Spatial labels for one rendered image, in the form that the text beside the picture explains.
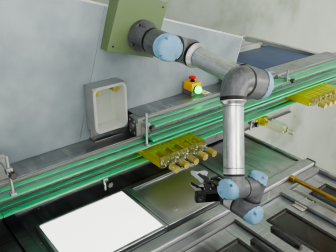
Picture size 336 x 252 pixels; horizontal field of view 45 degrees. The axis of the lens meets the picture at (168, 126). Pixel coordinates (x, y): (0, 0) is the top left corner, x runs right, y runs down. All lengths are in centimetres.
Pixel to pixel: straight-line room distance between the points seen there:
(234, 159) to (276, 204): 58
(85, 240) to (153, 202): 36
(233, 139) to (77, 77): 79
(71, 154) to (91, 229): 36
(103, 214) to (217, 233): 48
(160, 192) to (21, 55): 85
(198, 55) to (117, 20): 38
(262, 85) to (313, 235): 68
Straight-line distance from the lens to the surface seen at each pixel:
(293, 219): 190
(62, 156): 186
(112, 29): 182
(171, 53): 174
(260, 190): 155
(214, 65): 169
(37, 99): 181
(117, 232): 169
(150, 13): 191
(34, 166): 182
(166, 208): 180
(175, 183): 196
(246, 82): 147
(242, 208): 158
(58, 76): 182
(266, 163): 225
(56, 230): 174
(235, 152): 144
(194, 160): 188
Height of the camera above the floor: 234
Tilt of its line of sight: 45 degrees down
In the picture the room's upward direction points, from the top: 119 degrees clockwise
